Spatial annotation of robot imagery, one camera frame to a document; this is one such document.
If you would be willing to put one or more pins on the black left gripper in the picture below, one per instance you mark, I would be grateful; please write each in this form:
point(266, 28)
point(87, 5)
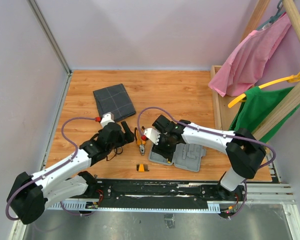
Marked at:
point(129, 134)

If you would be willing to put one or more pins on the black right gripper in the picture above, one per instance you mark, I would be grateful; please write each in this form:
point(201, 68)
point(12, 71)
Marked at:
point(167, 152)

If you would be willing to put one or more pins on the orange black pliers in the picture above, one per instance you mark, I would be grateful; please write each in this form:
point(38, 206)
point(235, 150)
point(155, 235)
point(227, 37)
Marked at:
point(139, 142)

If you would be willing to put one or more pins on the grey plastic tool case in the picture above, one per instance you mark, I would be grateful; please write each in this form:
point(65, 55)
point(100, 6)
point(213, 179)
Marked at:
point(186, 156)

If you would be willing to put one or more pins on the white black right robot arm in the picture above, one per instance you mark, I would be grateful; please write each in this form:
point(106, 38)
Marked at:
point(244, 152)

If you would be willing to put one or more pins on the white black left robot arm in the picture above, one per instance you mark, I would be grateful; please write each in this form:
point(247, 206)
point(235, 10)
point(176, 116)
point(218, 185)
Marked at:
point(32, 194)

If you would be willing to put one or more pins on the orange black hex key set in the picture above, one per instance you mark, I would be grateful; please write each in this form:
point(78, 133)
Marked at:
point(140, 167)

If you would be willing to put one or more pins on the dark grey checked cloth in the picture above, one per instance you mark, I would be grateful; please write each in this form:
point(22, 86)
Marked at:
point(116, 100)

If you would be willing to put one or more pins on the pink shirt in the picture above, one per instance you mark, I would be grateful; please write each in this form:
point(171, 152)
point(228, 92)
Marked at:
point(246, 64)

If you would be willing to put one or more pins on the green shirt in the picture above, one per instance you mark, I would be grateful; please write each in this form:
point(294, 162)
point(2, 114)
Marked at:
point(257, 106)

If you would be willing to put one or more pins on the teal clothes hanger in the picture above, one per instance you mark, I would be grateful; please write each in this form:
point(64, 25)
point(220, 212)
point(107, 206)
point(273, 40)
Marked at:
point(273, 18)

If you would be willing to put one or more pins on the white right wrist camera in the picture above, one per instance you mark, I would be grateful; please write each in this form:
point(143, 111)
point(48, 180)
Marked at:
point(153, 135)

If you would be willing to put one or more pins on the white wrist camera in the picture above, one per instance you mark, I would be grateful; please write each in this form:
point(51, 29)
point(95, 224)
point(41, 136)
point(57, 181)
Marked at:
point(153, 135)
point(106, 119)

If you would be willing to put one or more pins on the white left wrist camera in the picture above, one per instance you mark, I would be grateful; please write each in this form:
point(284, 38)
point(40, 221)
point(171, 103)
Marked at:
point(106, 119)

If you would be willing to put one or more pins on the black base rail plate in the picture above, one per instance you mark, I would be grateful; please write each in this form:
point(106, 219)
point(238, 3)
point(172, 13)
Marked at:
point(160, 194)

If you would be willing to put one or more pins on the aluminium frame rail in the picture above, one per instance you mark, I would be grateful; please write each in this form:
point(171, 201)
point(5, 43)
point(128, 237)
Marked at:
point(255, 193)

